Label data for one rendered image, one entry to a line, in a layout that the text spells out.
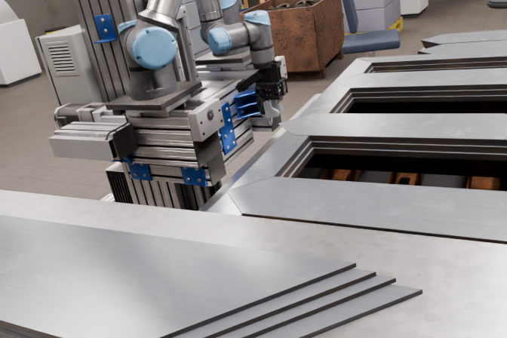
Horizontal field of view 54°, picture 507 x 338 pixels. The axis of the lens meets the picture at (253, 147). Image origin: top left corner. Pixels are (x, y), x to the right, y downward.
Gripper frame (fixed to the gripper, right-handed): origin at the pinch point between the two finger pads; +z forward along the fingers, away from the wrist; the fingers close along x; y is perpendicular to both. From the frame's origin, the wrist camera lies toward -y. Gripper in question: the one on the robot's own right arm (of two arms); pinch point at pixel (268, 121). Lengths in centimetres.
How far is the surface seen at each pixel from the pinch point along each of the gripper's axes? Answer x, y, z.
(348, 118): 4.5, 26.1, 0.6
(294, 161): -23.8, 18.5, 2.4
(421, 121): 2.4, 48.2, 0.7
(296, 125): -2.3, 10.9, 0.5
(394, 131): -5.7, 42.1, 0.7
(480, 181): 2, 64, 19
